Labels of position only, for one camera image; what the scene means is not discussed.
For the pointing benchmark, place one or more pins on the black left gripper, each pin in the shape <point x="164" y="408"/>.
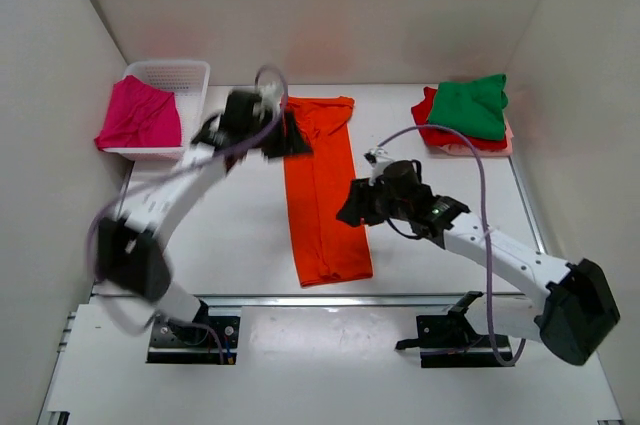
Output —
<point x="292" y="141"/>

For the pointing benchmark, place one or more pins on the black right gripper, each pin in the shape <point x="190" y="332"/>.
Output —
<point x="357" y="211"/>

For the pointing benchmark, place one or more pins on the orange t-shirt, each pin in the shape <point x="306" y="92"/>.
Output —
<point x="325" y="250"/>

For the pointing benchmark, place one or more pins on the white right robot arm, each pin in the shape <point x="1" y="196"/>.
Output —
<point x="569" y="308"/>

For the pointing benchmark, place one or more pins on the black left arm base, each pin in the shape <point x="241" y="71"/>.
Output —
<point x="172" y="344"/>

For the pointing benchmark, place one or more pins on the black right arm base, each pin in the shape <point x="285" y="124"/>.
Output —
<point x="449" y="341"/>

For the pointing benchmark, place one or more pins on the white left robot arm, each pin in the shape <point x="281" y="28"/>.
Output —
<point x="131" y="235"/>

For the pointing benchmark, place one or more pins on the red folded t-shirt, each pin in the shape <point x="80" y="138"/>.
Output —
<point x="420" y="113"/>

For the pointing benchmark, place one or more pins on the pink folded t-shirt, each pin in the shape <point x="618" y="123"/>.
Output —
<point x="454" y="145"/>

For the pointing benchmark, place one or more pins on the white plastic basket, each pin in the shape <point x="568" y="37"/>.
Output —
<point x="188" y="80"/>

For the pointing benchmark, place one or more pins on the green folded t-shirt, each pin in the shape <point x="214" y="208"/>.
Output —
<point x="474" y="108"/>

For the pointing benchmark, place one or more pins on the magenta t-shirt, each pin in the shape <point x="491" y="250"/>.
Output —
<point x="140" y="116"/>

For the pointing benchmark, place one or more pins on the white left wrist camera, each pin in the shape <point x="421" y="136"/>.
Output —
<point x="271" y="96"/>

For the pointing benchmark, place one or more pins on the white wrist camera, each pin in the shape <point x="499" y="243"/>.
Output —
<point x="379" y="160"/>
<point x="271" y="96"/>

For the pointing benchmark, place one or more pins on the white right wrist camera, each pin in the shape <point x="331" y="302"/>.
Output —
<point x="379" y="160"/>

